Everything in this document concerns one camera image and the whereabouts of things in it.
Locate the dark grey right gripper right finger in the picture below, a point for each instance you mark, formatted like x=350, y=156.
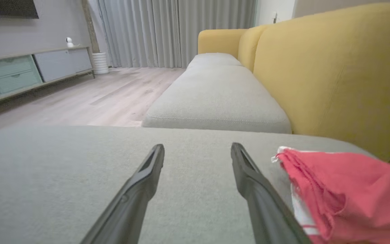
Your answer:
x=266, y=210

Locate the red jersey with white sleeves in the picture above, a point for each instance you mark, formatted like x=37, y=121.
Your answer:
x=350, y=196

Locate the black flat television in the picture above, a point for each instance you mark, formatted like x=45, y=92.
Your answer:
x=5, y=7

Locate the brown wooden post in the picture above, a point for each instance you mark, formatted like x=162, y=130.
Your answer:
x=90, y=27

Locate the yellow sofa armrest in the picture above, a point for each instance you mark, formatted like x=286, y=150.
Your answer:
x=218, y=40

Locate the yellow sofa backrest cushion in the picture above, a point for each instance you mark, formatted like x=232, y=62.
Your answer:
x=249, y=47
x=333, y=78

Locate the low green grey media cabinet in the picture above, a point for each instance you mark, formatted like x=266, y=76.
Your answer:
x=29, y=74

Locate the grey pleated curtain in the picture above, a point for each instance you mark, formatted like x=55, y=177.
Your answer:
x=168, y=30

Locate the white ribbed cylinder bin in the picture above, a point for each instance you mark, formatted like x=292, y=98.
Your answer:
x=100, y=62

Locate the small white security camera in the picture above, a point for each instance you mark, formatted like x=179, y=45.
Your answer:
x=69, y=42

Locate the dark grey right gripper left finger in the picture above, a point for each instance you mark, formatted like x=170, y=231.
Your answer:
x=130, y=203

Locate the grey sofa seat cushion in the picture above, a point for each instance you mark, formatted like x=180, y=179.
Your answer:
x=213, y=60
x=215, y=98

